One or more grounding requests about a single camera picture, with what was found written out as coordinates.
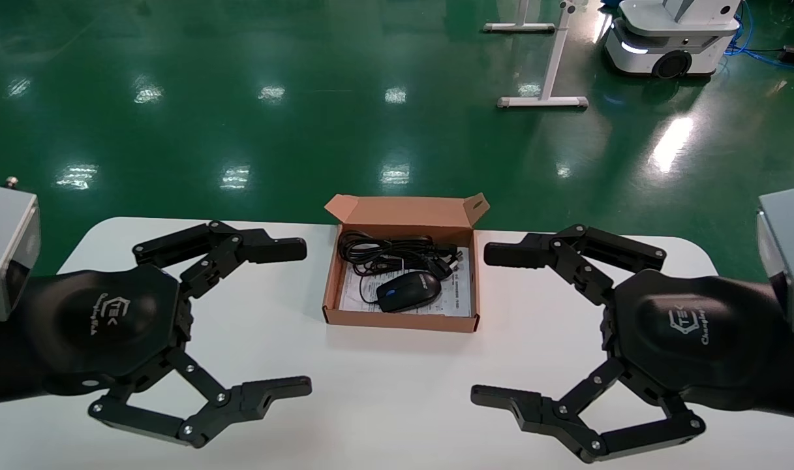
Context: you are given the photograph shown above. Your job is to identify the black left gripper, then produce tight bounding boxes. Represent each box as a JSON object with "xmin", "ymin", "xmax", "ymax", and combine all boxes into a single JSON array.
[{"xmin": 0, "ymin": 220, "xmax": 313, "ymax": 450}]

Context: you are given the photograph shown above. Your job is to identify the white printed instruction sheet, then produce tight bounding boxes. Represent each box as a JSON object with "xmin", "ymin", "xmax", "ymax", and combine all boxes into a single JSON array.
[{"xmin": 340, "ymin": 247, "xmax": 473, "ymax": 319}]

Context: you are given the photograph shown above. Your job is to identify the brown cardboard box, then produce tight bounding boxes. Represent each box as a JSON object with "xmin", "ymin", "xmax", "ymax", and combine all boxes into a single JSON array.
[{"xmin": 322, "ymin": 193, "xmax": 491, "ymax": 334}]

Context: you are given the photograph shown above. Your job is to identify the blue floor cables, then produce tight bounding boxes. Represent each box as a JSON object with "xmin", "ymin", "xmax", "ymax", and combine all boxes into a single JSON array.
[{"xmin": 723, "ymin": 0, "xmax": 794, "ymax": 69}]

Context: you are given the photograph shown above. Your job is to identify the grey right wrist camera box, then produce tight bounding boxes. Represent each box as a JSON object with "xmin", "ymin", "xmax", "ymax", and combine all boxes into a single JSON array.
[{"xmin": 756, "ymin": 185, "xmax": 794, "ymax": 334}]

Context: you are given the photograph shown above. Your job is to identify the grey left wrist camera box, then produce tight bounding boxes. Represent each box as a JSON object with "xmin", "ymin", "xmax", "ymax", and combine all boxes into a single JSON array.
[{"xmin": 0, "ymin": 176, "xmax": 42, "ymax": 322}]

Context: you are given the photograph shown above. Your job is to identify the black wired computer mouse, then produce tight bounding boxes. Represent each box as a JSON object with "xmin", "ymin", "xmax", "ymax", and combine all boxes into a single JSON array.
[{"xmin": 359, "ymin": 258, "xmax": 444, "ymax": 314}]

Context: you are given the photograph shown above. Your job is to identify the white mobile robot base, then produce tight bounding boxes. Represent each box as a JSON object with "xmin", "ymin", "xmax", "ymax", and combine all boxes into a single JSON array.
[{"xmin": 602, "ymin": 0, "xmax": 744, "ymax": 80}]

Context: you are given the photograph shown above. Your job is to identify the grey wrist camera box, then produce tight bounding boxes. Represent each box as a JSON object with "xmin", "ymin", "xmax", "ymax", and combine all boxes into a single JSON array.
[
  {"xmin": 0, "ymin": 176, "xmax": 42, "ymax": 322},
  {"xmin": 756, "ymin": 185, "xmax": 794, "ymax": 334}
]

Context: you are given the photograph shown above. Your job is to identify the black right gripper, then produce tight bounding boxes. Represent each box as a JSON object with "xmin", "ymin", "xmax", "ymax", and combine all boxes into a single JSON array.
[{"xmin": 470, "ymin": 224, "xmax": 794, "ymax": 464}]

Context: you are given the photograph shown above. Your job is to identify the black power cable with plug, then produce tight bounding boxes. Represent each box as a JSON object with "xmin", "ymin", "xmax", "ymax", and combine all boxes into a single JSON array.
[{"xmin": 338, "ymin": 230, "xmax": 466, "ymax": 279}]

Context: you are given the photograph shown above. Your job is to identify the white metal table leg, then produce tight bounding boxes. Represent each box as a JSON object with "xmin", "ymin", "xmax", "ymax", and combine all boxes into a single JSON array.
[
  {"xmin": 483, "ymin": 0, "xmax": 557, "ymax": 33},
  {"xmin": 496, "ymin": 0, "xmax": 589, "ymax": 109}
]

